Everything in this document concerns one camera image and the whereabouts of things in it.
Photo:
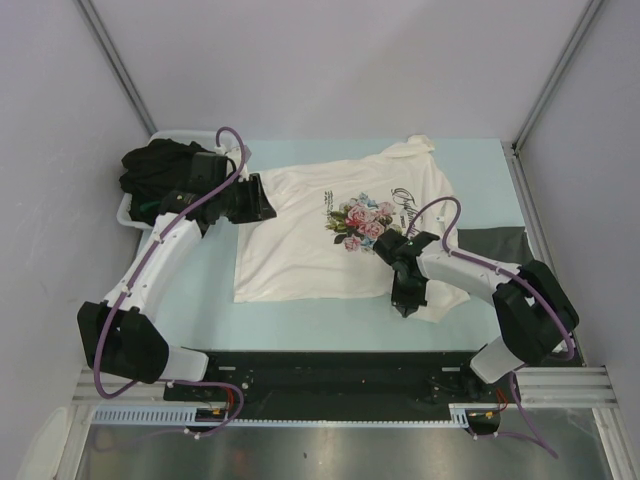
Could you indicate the black t-shirt pile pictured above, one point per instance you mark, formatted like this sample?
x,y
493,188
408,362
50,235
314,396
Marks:
x,y
154,171

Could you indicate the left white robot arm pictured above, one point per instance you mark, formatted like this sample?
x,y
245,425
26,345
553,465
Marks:
x,y
118,334

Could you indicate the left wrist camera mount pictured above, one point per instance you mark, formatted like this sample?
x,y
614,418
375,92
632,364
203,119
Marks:
x,y
224,150

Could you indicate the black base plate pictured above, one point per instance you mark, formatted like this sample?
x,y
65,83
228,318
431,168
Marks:
x,y
342,387

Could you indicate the white floral t-shirt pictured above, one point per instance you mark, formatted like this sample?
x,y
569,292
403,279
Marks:
x,y
328,217

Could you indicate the white slotted cable duct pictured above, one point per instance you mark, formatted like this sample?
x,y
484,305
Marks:
x,y
207,417

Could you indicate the aluminium frame rail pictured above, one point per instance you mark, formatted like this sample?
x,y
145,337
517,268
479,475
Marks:
x,y
554,387

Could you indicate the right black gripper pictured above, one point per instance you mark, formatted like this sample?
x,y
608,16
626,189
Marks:
x,y
407,303

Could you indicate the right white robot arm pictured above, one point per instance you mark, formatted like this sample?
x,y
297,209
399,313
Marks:
x,y
534,313

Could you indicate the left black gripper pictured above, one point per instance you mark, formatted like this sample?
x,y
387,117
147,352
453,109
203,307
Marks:
x,y
258,206

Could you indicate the folded dark grey t-shirt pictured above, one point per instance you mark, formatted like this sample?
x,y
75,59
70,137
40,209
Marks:
x,y
505,244

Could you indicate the white plastic basket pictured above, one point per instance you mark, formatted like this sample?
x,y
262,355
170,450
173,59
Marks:
x,y
206,139

